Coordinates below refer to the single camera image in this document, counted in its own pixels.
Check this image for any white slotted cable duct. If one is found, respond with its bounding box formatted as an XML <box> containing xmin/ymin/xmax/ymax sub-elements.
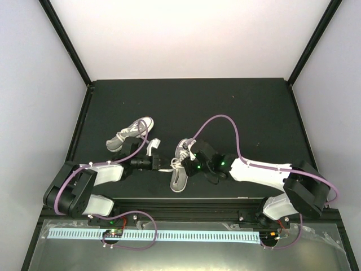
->
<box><xmin>47</xmin><ymin>228</ymin><xmax>261</xmax><ymax>244</ymax></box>

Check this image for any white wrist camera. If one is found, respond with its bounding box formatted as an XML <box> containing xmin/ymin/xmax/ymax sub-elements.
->
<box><xmin>181</xmin><ymin>138</ymin><xmax>196</xmax><ymax>161</ymax></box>
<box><xmin>147</xmin><ymin>138</ymin><xmax>161</xmax><ymax>156</ymax></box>

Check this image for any left small circuit board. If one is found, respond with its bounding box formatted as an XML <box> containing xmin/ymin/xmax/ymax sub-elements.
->
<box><xmin>103</xmin><ymin>229</ymin><xmax>123</xmax><ymax>238</ymax></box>

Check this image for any right small circuit board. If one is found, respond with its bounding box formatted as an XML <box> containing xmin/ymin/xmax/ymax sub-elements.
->
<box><xmin>266</xmin><ymin>231</ymin><xmax>279</xmax><ymax>239</ymax></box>

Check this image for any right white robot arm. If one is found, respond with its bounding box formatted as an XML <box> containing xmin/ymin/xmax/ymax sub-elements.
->
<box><xmin>179</xmin><ymin>139</ymin><xmax>331</xmax><ymax>228</ymax></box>

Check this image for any black frame post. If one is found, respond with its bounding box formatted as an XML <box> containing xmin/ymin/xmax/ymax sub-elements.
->
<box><xmin>287</xmin><ymin>0</ymin><xmax>342</xmax><ymax>84</ymax></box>
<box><xmin>38</xmin><ymin>0</ymin><xmax>93</xmax><ymax>87</ymax></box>

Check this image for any right black frame post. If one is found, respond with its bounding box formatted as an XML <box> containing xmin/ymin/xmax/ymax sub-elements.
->
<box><xmin>287</xmin><ymin>0</ymin><xmax>342</xmax><ymax>84</ymax></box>

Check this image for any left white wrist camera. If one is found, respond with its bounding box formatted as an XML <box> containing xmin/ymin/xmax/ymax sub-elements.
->
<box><xmin>147</xmin><ymin>138</ymin><xmax>161</xmax><ymax>156</ymax></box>

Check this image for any left black frame post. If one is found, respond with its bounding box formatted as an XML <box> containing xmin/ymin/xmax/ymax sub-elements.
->
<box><xmin>38</xmin><ymin>0</ymin><xmax>93</xmax><ymax>87</ymax></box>

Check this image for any small circuit board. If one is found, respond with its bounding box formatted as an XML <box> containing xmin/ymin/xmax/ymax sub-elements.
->
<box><xmin>103</xmin><ymin>229</ymin><xmax>123</xmax><ymax>238</ymax></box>
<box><xmin>266</xmin><ymin>231</ymin><xmax>279</xmax><ymax>239</ymax></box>

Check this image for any grey sneaker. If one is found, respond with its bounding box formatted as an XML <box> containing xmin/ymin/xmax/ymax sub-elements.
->
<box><xmin>105</xmin><ymin>116</ymin><xmax>155</xmax><ymax>152</ymax></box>
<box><xmin>170</xmin><ymin>138</ymin><xmax>188</xmax><ymax>193</ymax></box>

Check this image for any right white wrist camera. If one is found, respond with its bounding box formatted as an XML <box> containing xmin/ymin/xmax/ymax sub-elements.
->
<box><xmin>181</xmin><ymin>138</ymin><xmax>196</xmax><ymax>161</ymax></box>

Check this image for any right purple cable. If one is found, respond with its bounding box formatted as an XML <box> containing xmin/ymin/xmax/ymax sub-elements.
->
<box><xmin>186</xmin><ymin>115</ymin><xmax>339</xmax><ymax>251</ymax></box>

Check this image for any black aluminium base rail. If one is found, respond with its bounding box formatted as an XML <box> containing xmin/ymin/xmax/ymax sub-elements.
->
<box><xmin>87</xmin><ymin>197</ymin><xmax>291</xmax><ymax>228</ymax></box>

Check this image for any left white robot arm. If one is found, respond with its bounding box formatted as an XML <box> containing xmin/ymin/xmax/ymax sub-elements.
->
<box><xmin>43</xmin><ymin>137</ymin><xmax>161</xmax><ymax>225</ymax></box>

